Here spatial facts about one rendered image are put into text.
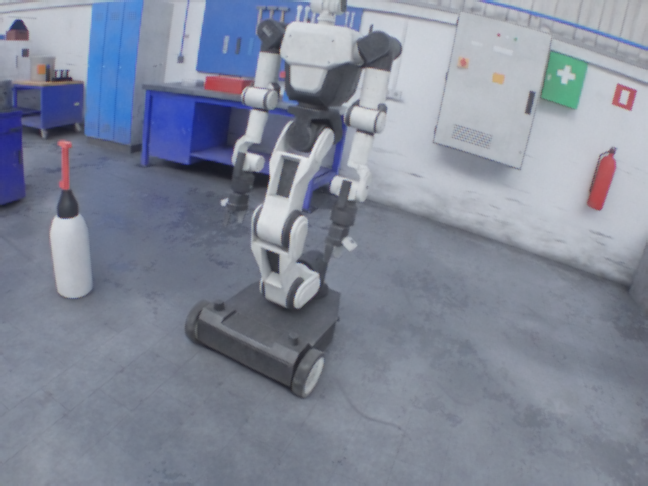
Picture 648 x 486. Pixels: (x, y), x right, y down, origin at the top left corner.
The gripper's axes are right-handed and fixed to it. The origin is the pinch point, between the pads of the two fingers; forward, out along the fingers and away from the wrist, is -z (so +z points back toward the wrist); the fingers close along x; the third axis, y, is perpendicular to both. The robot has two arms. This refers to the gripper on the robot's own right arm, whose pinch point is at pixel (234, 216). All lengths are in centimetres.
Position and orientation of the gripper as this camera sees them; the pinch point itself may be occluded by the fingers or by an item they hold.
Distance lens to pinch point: 174.8
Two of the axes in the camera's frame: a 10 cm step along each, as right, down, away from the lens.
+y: 8.9, 3.2, -3.2
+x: -3.8, 1.4, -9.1
